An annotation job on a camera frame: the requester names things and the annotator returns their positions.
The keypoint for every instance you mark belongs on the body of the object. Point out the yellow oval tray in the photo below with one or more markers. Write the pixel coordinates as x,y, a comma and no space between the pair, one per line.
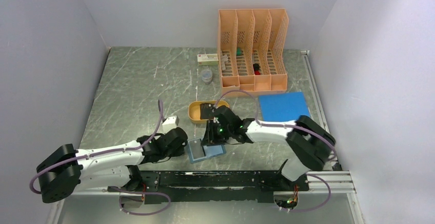
194,111

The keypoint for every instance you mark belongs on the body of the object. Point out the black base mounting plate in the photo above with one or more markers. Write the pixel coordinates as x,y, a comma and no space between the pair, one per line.
196,186

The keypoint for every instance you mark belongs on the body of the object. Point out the blue leather card holder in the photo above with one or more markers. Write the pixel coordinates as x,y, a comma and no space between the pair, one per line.
210,151

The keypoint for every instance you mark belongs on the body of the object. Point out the clear plastic clip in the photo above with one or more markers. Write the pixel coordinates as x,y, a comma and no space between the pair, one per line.
224,60

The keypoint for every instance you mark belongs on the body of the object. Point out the white small carton box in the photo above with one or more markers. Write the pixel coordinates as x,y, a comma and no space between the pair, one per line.
207,59

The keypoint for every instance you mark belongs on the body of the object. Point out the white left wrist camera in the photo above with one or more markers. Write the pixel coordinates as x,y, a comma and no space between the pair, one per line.
170,123

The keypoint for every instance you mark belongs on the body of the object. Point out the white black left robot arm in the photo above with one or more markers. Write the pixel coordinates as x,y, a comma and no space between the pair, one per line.
68,170

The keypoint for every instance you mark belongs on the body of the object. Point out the orange plastic file organizer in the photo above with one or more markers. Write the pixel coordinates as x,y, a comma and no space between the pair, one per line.
261,33

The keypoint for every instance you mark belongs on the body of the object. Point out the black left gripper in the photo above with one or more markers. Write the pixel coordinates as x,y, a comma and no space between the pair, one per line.
179,150

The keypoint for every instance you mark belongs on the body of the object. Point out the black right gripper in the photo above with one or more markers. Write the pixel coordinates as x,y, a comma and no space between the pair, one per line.
210,137

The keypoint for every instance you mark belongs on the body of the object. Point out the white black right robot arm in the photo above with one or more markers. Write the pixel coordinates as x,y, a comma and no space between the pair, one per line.
311,144

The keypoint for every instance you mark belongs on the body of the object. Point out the black VIP credit card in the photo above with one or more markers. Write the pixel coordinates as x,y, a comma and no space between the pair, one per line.
197,150

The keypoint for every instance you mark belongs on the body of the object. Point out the green item in organizer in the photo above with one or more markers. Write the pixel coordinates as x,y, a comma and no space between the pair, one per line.
239,51

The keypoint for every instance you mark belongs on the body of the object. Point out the red black item in organizer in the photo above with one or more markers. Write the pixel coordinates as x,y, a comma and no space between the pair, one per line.
257,69

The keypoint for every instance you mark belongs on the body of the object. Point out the clear small jar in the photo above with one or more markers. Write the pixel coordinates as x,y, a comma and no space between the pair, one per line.
206,76

